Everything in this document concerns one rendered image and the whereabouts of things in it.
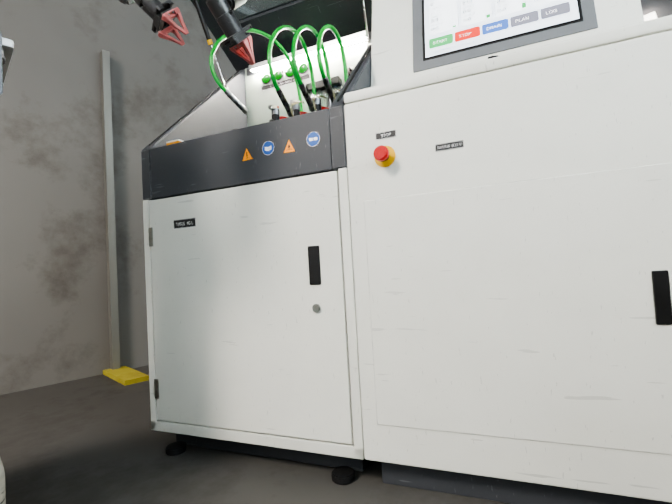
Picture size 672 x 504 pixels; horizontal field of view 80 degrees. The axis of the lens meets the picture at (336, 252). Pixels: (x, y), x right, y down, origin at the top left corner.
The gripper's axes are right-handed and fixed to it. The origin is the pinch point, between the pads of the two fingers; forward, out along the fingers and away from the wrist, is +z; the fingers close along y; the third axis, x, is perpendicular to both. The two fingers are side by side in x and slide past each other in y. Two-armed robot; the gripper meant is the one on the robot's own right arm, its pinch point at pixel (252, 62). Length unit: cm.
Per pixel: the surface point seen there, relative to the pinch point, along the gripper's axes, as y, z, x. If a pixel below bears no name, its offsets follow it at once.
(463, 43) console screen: 18, 23, -58
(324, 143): -27.6, 21.0, -31.4
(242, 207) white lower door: -41.9, 26.4, -6.1
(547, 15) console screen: 23, 25, -78
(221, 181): -37.3, 19.3, 0.5
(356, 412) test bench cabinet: -74, 70, -36
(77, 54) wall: 54, -40, 162
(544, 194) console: -32, 43, -79
